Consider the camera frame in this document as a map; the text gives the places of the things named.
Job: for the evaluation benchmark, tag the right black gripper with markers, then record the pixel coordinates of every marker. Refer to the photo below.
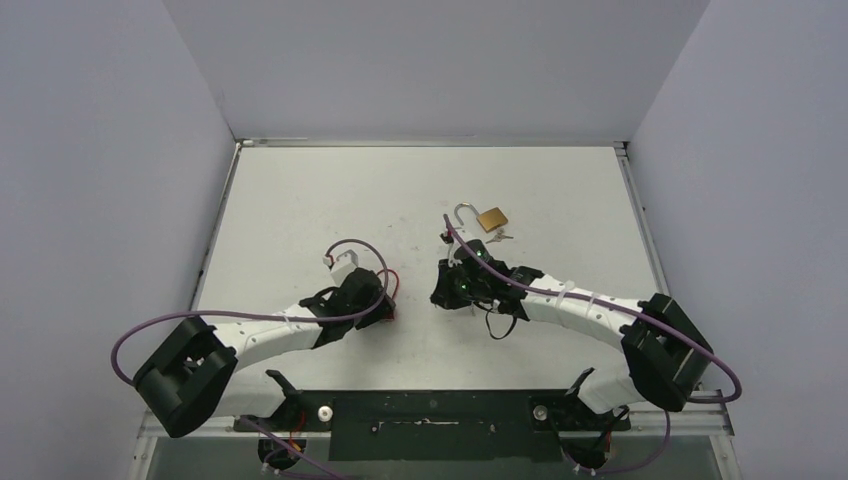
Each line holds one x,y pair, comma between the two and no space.
444,291

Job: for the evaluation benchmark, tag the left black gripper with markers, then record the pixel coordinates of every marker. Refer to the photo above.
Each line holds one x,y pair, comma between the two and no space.
376,315

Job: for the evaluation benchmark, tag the red cable padlock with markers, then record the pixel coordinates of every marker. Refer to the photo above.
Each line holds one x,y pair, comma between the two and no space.
391,281

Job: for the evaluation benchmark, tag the silver keys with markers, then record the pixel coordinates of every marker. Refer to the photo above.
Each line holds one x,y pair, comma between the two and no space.
499,235

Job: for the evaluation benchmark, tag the large brass padlock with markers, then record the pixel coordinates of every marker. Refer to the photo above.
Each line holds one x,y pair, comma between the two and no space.
489,221

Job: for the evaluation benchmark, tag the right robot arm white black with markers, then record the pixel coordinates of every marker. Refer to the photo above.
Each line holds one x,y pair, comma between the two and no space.
665,355

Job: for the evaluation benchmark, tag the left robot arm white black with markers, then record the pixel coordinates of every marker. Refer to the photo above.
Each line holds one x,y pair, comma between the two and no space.
202,370

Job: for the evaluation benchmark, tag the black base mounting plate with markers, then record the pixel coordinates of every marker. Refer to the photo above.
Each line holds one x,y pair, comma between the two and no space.
539,425

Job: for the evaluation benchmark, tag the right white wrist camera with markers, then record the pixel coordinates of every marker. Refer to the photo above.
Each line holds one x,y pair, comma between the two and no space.
450,244

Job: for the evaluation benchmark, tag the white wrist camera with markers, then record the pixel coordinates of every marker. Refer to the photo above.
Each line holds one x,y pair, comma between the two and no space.
341,265
450,244

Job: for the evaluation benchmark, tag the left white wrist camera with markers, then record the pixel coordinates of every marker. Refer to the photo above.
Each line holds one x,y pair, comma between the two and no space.
341,265

